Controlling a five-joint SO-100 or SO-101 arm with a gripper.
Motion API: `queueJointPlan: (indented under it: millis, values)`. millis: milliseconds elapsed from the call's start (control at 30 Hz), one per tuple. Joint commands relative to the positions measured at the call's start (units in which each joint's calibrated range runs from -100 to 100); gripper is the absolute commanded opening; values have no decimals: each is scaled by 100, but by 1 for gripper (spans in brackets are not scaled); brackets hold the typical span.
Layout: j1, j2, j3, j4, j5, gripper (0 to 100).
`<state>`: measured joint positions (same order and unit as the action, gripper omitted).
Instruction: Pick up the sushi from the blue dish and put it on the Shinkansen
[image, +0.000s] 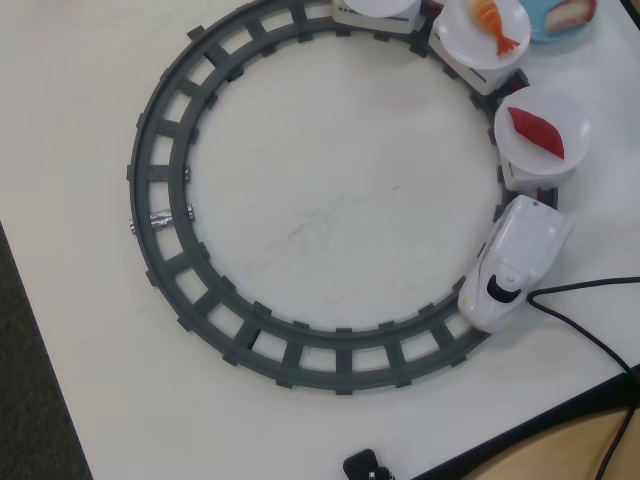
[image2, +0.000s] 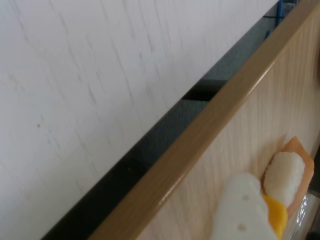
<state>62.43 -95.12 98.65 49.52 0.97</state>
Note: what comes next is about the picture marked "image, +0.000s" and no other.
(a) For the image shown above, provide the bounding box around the red tuna sushi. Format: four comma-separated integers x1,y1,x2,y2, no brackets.
507,106,566,160

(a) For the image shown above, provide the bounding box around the white round plate with tuna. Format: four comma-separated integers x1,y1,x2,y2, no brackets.
493,85,592,175

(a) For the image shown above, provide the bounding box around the white and red sushi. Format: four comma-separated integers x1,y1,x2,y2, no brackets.
543,0,599,34

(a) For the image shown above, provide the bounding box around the white toy Shinkansen locomotive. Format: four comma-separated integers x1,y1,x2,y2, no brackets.
458,194,575,333

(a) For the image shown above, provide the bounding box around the light wooden furniture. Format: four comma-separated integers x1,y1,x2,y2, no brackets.
464,404,640,480

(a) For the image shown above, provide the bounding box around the black cable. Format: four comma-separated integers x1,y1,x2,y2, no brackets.
527,277,640,480

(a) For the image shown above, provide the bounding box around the blue dish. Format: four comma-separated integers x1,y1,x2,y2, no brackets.
517,0,596,43

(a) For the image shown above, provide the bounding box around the black plastic clamp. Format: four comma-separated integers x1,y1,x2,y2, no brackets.
342,448,396,480

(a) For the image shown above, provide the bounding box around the gray circular toy train track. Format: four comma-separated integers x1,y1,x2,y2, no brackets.
125,0,561,397

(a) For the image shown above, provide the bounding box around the orange shrimp sushi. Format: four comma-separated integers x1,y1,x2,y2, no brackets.
467,0,522,57

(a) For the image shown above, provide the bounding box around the white wagon carrying empty plate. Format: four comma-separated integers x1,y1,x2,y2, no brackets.
332,0,426,35

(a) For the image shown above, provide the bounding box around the white wagon carrying tuna plate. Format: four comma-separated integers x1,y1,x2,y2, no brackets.
499,148,577,194

